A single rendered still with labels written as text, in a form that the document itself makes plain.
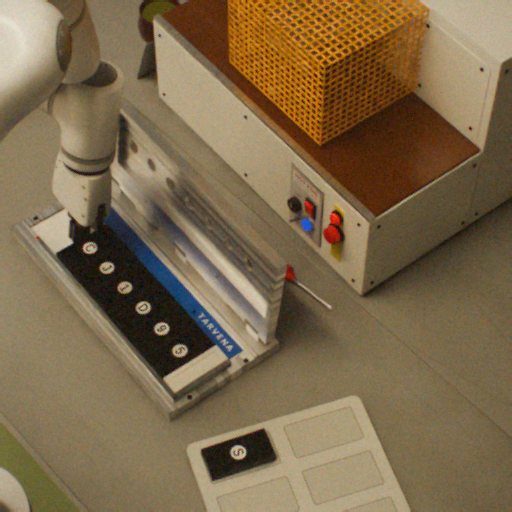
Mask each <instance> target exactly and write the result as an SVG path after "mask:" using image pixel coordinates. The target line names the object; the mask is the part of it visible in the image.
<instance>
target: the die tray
mask: <svg viewBox="0 0 512 512"><path fill-rule="evenodd" d="M261 428H265V432H266V434H267V436H268V438H269V441H270V443H271V445H272V448H273V450H274V453H275V455H277V460H274V461H271V462H268V463H265V464H262V465H259V466H256V467H252V468H249V469H246V470H243V471H240V472H237V474H233V475H230V476H227V477H224V478H221V479H218V480H215V481H211V478H210V476H209V472H208V470H207V467H206V465H205V462H204V460H203V457H202V455H201V448H204V447H207V446H210V445H213V444H217V443H220V442H223V441H226V440H229V439H232V438H236V437H239V436H242V435H245V434H248V433H251V432H254V431H258V430H261ZM187 457H188V460H189V463H190V466H191V469H192V472H194V475H195V478H196V481H197V484H198V487H199V490H200V493H201V496H202V499H203V502H204V505H205V508H206V511H207V512H411V510H410V508H409V505H408V503H407V501H406V499H405V496H404V493H402V491H401V489H400V487H399V485H398V482H397V480H396V478H395V476H394V472H393V470H392V468H391V466H390V464H389V461H388V459H387V457H386V455H385V452H384V449H383V447H382V445H381V443H379V440H378V438H377V436H376V434H375V432H374V428H373V426H372V424H371V422H370V420H369V417H368V415H367V413H366V411H365V407H364V405H363V403H362V401H361V399H360V398H359V397H356V396H350V397H346V398H343V399H340V400H335V401H332V402H328V403H325V404H322V405H318V406H314V407H311V408H307V410H304V411H301V412H297V413H293V414H289V415H286V416H283V417H279V418H275V419H272V420H268V421H265V422H262V423H258V424H254V425H250V426H247V427H244V428H240V430H238V429H237V431H233V432H229V433H226V434H223V435H219V436H216V437H212V438H208V439H205V440H201V441H198V442H195V443H191V444H189V445H188V447H187Z"/></svg>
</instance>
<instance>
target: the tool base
mask: <svg viewBox="0 0 512 512"><path fill-rule="evenodd" d="M119 184H120V183H119V182H118V181H117V180H116V179H115V178H114V177H113V176H111V206H113V207H114V208H115V209H116V210H117V212H118V213H119V214H120V215H121V216H122V217H123V218H124V219H125V220H126V221H127V222H128V223H129V226H130V227H131V228H132V229H134V230H135V231H136V232H137V233H138V234H139V235H140V236H141V238H142V239H143V240H144V241H145V242H146V243H147V244H148V245H149V247H150V248H151V249H152V251H153V252H155V253H156V254H157V255H158V256H159V257H160V258H161V259H162V260H163V261H164V262H165V264H166V265H167V267H168V268H169V269H170V270H171V271H172V272H173V273H174V274H176V275H177V277H178V278H179V279H180V280H181V281H182V282H183V283H184V284H185V285H186V287H187V288H188V290H189V291H190V292H191V293H192V294H193V295H194V296H196V297H197V298H198V299H199V300H200V301H201V303H202V304H203V305H204V307H205V308H206V309H207V310H208V311H209V312H210V313H211V314H212V316H213V317H214V318H216V319H217V320H218V321H219V322H220V323H221V324H222V325H223V327H224V329H225V330H226V331H227V332H228V333H229V334H230V335H231V336H232V337H233V338H234V339H236V340H237V342H238V343H239V344H240V345H241V347H242V348H243V350H244V351H243V353H242V354H240V355H239V356H237V357H236V358H233V359H231V360H230V361H231V366H230V368H228V369H227V370H225V371H224V372H222V373H220V374H219V375H217V376H216V377H213V378H212V379H210V380H209V381H207V382H206V383H204V384H203V385H201V386H200V387H198V389H196V390H195V391H192V392H191V393H189V394H188V395H191V396H192V399H190V400H189V399H187V396H188V395H186V396H185V397H183V398H182V399H180V400H179V401H177V402H176V403H174V402H172V401H171V399H170V398H169V397H168V396H167V395H166V394H165V392H164V391H163V390H162V389H161V387H160V386H159V384H158V383H157V382H156V381H155V380H154V379H152V377H151V376H150V375H149V374H148V373H147V372H146V370H145V369H144V367H143V366H142V365H141V364H140V362H139V361H138V360H137V359H136V358H135V357H134V355H133V354H131V353H130V352H129V351H128V350H127V348H126V346H125V345H124V344H123V343H122V342H121V340H120V339H119V338H118V337H117V336H116V335H115V333H114V332H113V331H111V330H110V329H109V328H108V325H107V324H106V323H105V322H104V321H103V319H102V318H101V317H100V316H99V315H98V314H97V312H96V311H95V310H94V309H93V308H92V306H90V304H89V303H88V302H87V301H86V300H85V299H84V297H83V296H82V295H81V294H80V293H79V292H78V290H77V289H76V288H75V286H74V285H73V284H72V282H71V281H69V280H68V279H67V278H66V277H65V275H64V274H63V273H62V272H61V271H60V270H59V268H58V267H57V265H56V264H55V263H54V262H53V260H52V259H51V258H50V257H49V256H47V255H46V253H45V252H44V251H43V250H42V249H41V248H40V246H39V244H38V243H37V242H36V239H35V237H37V236H38V235H37V234H36V233H35V232H34V231H33V228H34V227H35V226H37V224H39V223H40V222H42V221H44V220H46V219H49V218H50V217H52V216H54V215H56V214H57V213H59V212H61V211H63V210H65V208H64V207H63V205H62V203H61V202H60V201H57V202H55V203H53V205H51V206H50V207H47V208H45V209H43V210H41V211H40V212H38V213H36V214H34V215H33V216H31V217H29V218H27V219H24V220H23V221H21V222H19V223H17V224H15V226H14V227H12V228H11V229H12V233H13V236H14V238H15V239H16V240H17V241H18V242H19V244H20V246H21V247H22V248H23V249H24V250H25V252H27V253H28V254H29V255H30V256H31V258H32V259H33V260H34V261H35V262H36V263H37V265H38V267H39V268H40V269H41V270H42V272H43V273H44V274H45V275H46V276H47V277H49V279H50V280H51V281H52V282H53V283H54V285H55V286H56V288H57V289H58V290H59V291H60V293H61V294H62V295H63V296H64V297H65V299H66V300H67V301H68V302H69V303H71V304H72V306H73V308H74V309H75V310H76V311H77V313H78V314H79V315H80V316H81V317H82V319H83V320H84V321H85V322H86V323H87V324H88V326H89V328H90V329H92V330H93V331H94V333H95V334H96V335H97V336H98V337H99V338H100V340H101V341H102V342H103V343H104V344H105V346H106V347H107V349H108V350H109V351H110V352H112V354H113V355H114V356H115V357H116V358H117V360H118V361H119V362H120V363H121V364H122V365H123V367H124V369H125V370H126V371H127V372H128V374H129V375H130V376H131V377H133V378H134V379H135V381H136V382H137V383H138V384H139V385H140V387H141V388H142V390H143V391H144V392H145V394H146V395H147V396H148V397H149V398H150V399H151V401H153V402H154V403H155V404H156V405H157V407H158V408H159V410H160V411H161V412H162V413H163V415H164V416H165V417H166V418H167V419H168V421H170V420H172V419H174V418H176V417H177V416H179V415H180V414H182V413H184V412H185V411H187V410H188V408H190V407H191V406H193V405H195V404H197V403H198V402H200V401H201V400H203V399H204V398H206V397H207V396H209V395H210V394H212V393H213V392H216V391H217V390H219V389H221V388H222V386H224V385H225V384H227V383H228V382H230V381H231V380H233V379H234V378H237V377H238V376H240V375H241V374H243V373H244V372H246V371H247V370H249V369H250V368H252V366H253V365H256V364H258V363H259V362H261V361H262V360H264V359H265V358H267V357H268V356H270V355H271V354H273V353H274V352H277V351H278V350H279V343H280V342H279V341H278V340H277V339H276V338H274V339H272V340H271V341H269V342H267V343H264V342H263V341H262V340H261V338H260V337H259V336H258V334H259V332H258V331H257V330H256V329H254V328H253V327H252V325H251V324H250V323H249V322H248V320H246V321H244V320H243V319H242V318H241V317H240V316H239V315H238V314H237V313H236V312H234V311H233V310H232V309H231V307H230V305H229V307H230V308H227V307H226V305H225V304H224V303H223V302H222V300H221V299H220V298H219V297H218V296H217V295H216V294H214V293H213V292H212V291H211V290H210V289H209V288H208V285H207V284H206V283H205V282H204V281H205V279H204V278H203V277H202V275H201V274H200V273H199V272H198V271H197V270H196V269H194V268H193V267H192V265H191V264H190V263H189V262H188V261H187V259H186V254H185V253H184V252H183V251H182V250H181V249H180V248H179V247H178V245H177V244H173V245H172V243H171V242H170V241H169V240H168V239H167V238H166V237H165V236H164V235H163V234H162V233H161V232H160V231H156V230H155V229H153V228H152V227H151V224H150V223H149V222H148V221H147V220H146V219H145V218H144V217H143V216H142V215H141V214H140V213H139V212H138V211H137V209H136V208H135V207H136V204H135V203H134V202H132V201H131V200H130V199H129V198H128V196H127V195H126V194H125V193H124V192H123V191H122V190H121V189H120V188H119ZM35 216H37V217H38V219H37V220H34V219H33V218H34V217H35ZM245 358H248V359H249V361H248V362H247V363H245V362H244V361H243V360H244V359H245Z"/></svg>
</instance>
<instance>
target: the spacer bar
mask: <svg viewBox="0 0 512 512"><path fill-rule="evenodd" d="M227 360H228V358H227V357H226V355H225V354H224V353H223V352H222V351H221V350H220V349H219V348H218V345H214V347H213V348H211V349H209V350H208V351H206V352H205V353H203V354H201V355H200V356H198V357H197V358H195V359H192V360H191V361H189V362H188V363H186V364H185V365H183V366H181V368H180V369H178V370H177V371H175V372H172V373H171V374H169V375H168V376H166V377H164V378H163V381H164V382H165V383H166V384H167V385H168V386H169V389H170V390H171V391H172V392H174V393H175V394H177V393H178V392H180V391H181V390H183V389H184V387H186V386H188V385H189V384H191V383H192V382H195V381H196V380H198V379H199V378H201V377H202V376H204V375H205V374H207V373H209V372H210V371H212V370H213V369H216V368H217V366H219V365H220V364H222V363H223V362H225V361H227Z"/></svg>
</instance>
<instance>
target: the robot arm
mask: <svg viewBox="0 0 512 512"><path fill-rule="evenodd" d="M123 86H124V75H123V73H122V71H121V70H120V68H119V67H118V66H116V65H115V64H113V63H111V62H108V61H106V60H103V59H100V45H99V41H98V37H97V33H96V30H95V27H94V24H93V21H92V18H91V15H90V11H89V8H88V5H87V2H85V0H0V144H1V142H2V141H3V140H4V138H5V137H6V136H7V135H8V133H9V132H10V131H11V130H12V129H13V128H14V127H15V126H16V125H17V124H18V123H19V122H21V121H22V119H23V118H25V117H26V116H27V115H28V114H30V113H31V112H32V111H34V110H35V109H36V108H37V107H38V108H39V109H41V110H42V111H44V112H45V113H48V114H49V115H51V116H52V117H54V118H55V119H56V120H57V123H58V124H59V126H60V129H61V135H60V148H59V154H58V156H57V160H56V165H55V171H54V177H53V192H54V194H55V196H56V197H57V199H58V200H59V201H60V202H61V203H62V205H63V207H64V208H65V209H66V210H67V215H68V217H69V218H71V220H69V226H68V238H69V239H72V241H73V242H76V241H77V240H79V239H80V240H83V239H86V238H87V237H88V234H90V228H92V229H94V230H95V231H96V232H98V231H100V230H103V229H104V227H103V217H104V218H107V217H108V215H109V212H110V204H111V170H110V165H111V163H113V162H114V160H115V155H116V146H117V138H118V130H119V120H120V112H121V104H122V95H123ZM0 512H31V511H30V506H29V502H28V498H27V495H26V493H25V491H24V489H23V487H22V486H20V484H19V483H18V482H17V480H16V479H15V477H14V476H12V475H11V474H10V473H9V472H8V471H6V470H5V469H3V468H1V467H0Z"/></svg>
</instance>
